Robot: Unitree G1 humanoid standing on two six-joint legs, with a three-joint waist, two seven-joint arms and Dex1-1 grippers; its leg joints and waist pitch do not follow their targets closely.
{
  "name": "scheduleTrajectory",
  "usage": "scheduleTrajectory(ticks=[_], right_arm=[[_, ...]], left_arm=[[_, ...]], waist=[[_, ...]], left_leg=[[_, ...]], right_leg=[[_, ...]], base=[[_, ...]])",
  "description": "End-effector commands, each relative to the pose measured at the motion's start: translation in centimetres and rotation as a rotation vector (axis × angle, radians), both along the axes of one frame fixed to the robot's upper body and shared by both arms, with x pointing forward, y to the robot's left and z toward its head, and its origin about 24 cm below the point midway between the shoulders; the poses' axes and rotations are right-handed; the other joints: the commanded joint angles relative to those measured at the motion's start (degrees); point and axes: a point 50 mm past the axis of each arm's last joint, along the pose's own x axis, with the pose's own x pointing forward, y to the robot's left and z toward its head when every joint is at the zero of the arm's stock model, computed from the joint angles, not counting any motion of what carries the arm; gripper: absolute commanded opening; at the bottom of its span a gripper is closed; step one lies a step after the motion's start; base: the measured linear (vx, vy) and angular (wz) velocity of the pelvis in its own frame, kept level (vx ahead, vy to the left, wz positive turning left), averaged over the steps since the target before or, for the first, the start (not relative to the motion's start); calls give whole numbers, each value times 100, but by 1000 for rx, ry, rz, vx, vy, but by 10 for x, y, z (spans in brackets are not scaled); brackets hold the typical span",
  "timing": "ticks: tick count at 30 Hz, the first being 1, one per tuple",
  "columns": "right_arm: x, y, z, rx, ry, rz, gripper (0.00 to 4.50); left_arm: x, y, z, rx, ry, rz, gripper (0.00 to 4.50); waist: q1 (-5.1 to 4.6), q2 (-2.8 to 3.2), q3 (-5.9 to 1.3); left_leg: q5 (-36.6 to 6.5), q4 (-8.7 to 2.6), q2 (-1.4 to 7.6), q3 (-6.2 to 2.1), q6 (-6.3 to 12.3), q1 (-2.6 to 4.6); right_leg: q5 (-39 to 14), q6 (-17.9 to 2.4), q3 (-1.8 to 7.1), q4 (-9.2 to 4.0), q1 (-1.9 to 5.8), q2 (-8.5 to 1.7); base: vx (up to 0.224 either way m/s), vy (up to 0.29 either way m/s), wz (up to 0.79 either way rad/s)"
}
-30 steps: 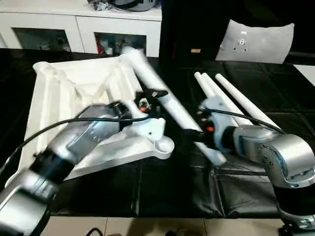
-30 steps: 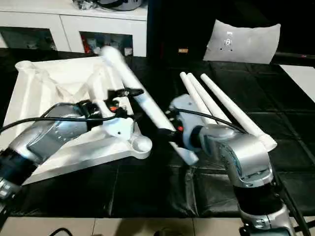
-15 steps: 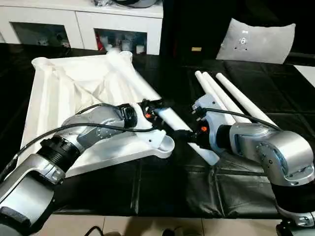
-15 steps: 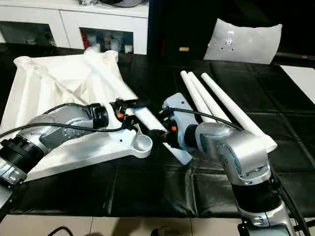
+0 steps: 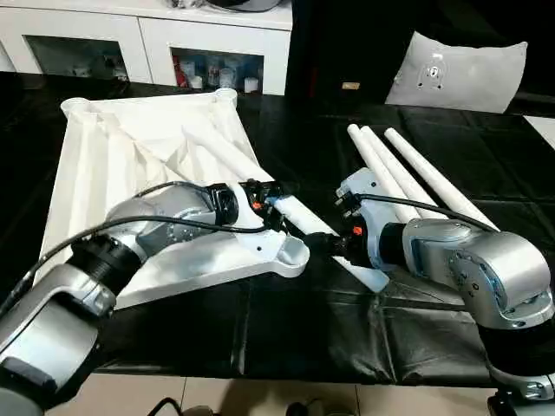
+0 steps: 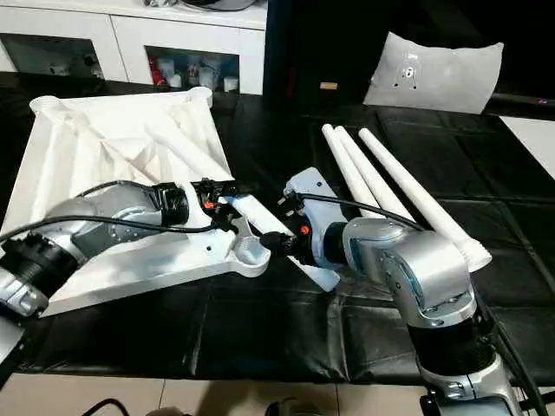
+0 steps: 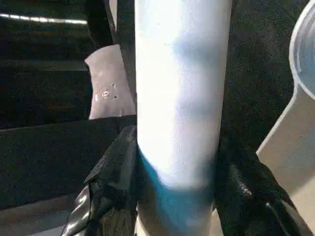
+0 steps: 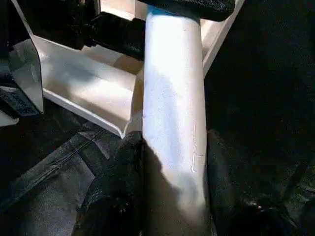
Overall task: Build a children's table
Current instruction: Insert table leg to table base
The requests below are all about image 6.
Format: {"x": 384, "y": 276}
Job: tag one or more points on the white plastic table top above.
{"x": 95, "y": 147}

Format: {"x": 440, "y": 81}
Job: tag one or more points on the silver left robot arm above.
{"x": 78, "y": 230}

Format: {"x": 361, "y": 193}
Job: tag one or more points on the small white jar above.
{"x": 230, "y": 84}
{"x": 174, "y": 81}

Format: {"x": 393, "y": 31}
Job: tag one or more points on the small red bottle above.
{"x": 157, "y": 71}

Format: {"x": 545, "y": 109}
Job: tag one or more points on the black box with yellow label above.
{"x": 321, "y": 43}

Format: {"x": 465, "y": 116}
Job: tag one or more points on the dark grey robot foot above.
{"x": 290, "y": 408}

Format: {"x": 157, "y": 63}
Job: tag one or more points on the white cabinet with glass doors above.
{"x": 121, "y": 26}

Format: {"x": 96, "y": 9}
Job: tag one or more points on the white plastic bag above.
{"x": 434, "y": 74}

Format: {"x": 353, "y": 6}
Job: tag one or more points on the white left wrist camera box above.
{"x": 195, "y": 204}

